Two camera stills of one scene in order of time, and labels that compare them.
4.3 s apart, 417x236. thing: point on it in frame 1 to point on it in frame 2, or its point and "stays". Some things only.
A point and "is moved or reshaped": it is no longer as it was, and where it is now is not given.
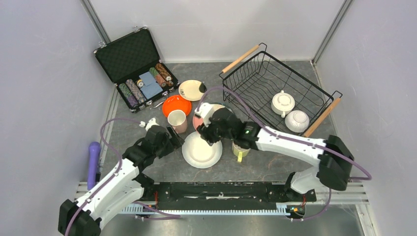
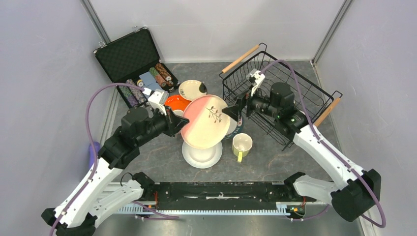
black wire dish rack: [275, 94] stays
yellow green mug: [240, 151] stays
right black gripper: [206, 132] to [234, 111]
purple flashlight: [94, 158] stays
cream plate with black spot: [192, 90] stays
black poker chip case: [133, 62] stays
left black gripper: [175, 142] to [174, 123]
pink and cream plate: [197, 121] is moved or reshaped
